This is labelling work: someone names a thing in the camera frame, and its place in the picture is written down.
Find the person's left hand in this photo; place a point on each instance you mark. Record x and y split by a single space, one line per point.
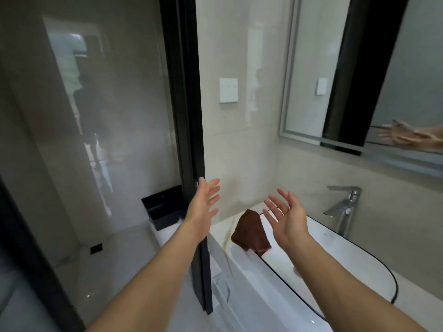
202 210

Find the black floor drain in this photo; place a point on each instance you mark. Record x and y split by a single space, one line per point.
96 248

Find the white marble vanity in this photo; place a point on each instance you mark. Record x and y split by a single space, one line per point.
242 290

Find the wall mirror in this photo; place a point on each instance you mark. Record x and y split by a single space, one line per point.
311 65

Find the white toilet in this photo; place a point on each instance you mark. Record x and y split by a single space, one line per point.
166 235

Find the black framed glass partition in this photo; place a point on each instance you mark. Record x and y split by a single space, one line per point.
183 100

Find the chrome faucet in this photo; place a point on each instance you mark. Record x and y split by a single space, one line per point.
344 209

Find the person's left forearm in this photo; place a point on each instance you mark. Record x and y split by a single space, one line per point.
155 280

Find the black framed frosted glass door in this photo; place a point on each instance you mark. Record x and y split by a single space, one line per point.
27 273

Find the brown microfibre cloth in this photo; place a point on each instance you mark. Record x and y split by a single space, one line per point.
251 229

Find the white sink basin black rim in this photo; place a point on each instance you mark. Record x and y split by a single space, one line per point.
346 273

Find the person's right hand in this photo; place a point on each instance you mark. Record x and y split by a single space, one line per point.
290 217

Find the black plastic caddy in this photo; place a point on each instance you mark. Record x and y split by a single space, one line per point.
162 207

